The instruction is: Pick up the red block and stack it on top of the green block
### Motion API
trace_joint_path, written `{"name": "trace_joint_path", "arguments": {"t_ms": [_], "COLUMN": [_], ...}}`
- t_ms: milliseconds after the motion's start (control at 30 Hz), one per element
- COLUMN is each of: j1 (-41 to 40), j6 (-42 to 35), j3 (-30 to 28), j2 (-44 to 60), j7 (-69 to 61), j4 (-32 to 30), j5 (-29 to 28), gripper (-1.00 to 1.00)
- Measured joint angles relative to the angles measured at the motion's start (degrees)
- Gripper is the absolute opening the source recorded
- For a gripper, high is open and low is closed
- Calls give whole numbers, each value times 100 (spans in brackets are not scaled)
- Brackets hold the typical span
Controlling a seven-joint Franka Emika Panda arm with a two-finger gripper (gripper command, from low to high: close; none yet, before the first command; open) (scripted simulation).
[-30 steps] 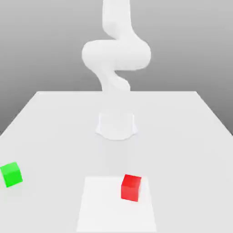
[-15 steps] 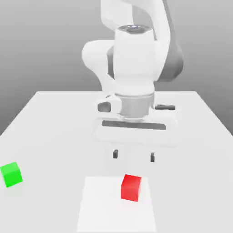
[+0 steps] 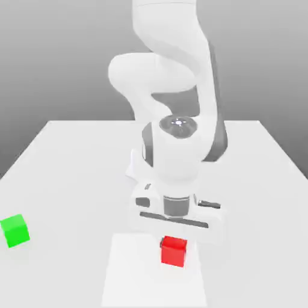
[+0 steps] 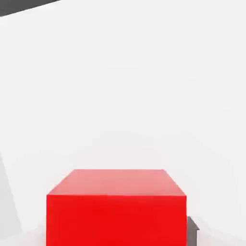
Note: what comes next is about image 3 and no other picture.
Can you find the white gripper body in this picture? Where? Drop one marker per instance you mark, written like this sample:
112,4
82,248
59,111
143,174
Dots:
178,227

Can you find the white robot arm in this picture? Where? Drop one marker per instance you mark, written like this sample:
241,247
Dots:
173,154

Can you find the small green cube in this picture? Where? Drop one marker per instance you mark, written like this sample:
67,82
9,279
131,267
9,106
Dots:
15,230

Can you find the small red cube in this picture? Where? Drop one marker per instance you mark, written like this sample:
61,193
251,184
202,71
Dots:
173,252

